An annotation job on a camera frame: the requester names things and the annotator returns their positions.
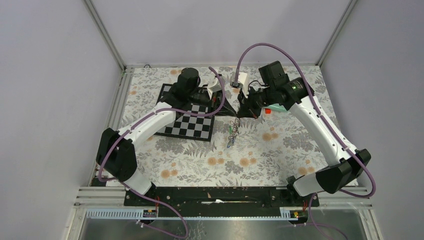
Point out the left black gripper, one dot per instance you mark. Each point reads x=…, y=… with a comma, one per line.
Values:
x=227, y=110

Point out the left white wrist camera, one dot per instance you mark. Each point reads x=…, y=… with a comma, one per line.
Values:
x=214, y=88

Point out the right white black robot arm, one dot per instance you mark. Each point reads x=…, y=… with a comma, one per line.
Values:
x=345, y=161

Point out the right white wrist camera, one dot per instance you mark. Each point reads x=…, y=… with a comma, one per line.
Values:
x=241, y=81

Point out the black white chessboard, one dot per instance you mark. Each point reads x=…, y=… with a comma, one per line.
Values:
x=189, y=127

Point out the keyring with coloured key tags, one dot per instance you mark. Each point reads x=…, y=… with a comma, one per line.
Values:
x=233, y=131

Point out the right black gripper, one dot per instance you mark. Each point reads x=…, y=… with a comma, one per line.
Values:
x=246, y=109

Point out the floral patterned table mat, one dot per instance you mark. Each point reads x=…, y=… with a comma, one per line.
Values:
x=266, y=151

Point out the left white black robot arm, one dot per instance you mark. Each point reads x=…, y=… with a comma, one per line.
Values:
x=117, y=148

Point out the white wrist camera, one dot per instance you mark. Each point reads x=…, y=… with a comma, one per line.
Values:
x=214, y=88
x=241, y=81

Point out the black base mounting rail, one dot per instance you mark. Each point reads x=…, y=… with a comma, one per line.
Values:
x=222, y=202

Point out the mint green flashlight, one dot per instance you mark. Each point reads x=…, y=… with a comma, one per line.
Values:
x=277, y=107

